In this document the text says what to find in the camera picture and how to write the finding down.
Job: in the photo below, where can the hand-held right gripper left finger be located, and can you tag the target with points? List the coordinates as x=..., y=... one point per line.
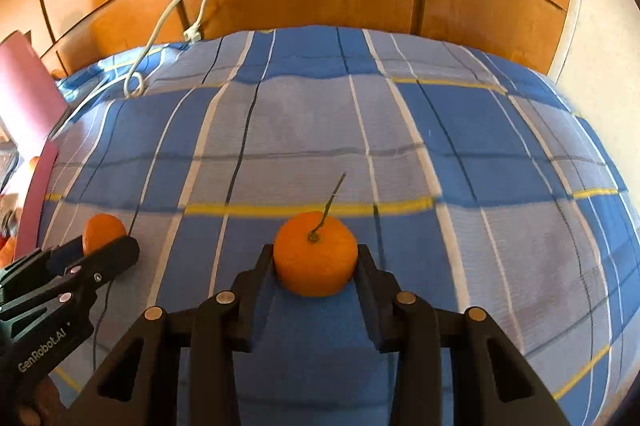
x=260, y=271

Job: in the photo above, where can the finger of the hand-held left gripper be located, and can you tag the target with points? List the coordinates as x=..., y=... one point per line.
x=115, y=258
x=62, y=258

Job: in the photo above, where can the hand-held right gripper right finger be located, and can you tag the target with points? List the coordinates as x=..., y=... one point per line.
x=365, y=271

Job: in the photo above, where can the mandarin orange with stem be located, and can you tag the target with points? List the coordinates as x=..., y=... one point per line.
x=315, y=266

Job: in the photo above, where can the white tray with pink rim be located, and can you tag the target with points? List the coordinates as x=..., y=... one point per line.
x=40, y=186

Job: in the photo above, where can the blue plaid tablecloth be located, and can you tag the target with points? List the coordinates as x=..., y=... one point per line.
x=450, y=130

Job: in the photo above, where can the pink electric kettle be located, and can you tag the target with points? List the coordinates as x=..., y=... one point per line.
x=25, y=90

